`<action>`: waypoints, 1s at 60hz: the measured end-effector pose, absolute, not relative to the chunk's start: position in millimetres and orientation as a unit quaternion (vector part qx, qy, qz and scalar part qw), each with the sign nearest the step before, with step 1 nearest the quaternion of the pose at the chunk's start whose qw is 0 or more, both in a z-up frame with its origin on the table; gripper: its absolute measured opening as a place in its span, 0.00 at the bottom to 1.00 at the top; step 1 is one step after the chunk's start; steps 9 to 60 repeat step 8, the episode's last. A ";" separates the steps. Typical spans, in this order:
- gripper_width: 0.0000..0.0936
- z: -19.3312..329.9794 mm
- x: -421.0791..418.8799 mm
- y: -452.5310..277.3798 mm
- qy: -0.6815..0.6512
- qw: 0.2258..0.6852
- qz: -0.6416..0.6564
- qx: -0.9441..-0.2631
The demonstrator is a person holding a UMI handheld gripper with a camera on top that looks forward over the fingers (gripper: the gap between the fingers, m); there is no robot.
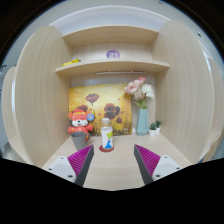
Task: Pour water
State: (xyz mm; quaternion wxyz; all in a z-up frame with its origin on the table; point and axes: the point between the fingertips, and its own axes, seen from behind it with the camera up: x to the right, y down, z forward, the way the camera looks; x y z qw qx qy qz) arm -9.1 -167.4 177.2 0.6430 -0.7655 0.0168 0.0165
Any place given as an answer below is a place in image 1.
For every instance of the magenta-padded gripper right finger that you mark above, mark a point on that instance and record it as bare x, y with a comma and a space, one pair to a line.
163, 166

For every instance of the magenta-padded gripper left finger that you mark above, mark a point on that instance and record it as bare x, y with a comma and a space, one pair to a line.
61, 166

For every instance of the clear plastic water bottle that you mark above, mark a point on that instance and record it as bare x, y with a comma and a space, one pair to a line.
107, 136

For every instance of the small potted green plant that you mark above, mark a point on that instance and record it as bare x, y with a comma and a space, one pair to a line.
152, 131
159, 126

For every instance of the teal faceted vase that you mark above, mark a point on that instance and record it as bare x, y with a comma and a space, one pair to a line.
142, 123

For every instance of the red plush toy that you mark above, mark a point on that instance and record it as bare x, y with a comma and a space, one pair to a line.
79, 120

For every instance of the pink and white flower bouquet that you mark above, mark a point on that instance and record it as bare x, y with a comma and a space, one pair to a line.
138, 88

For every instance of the yellow poppy flower painting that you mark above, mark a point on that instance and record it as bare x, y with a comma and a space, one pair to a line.
106, 96

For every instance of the small yellow object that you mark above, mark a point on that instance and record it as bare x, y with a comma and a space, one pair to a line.
70, 62

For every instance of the light wood shelf board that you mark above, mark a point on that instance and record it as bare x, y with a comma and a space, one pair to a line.
111, 33
113, 65

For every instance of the round purple sticker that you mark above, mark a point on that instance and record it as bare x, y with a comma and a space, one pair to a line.
113, 54

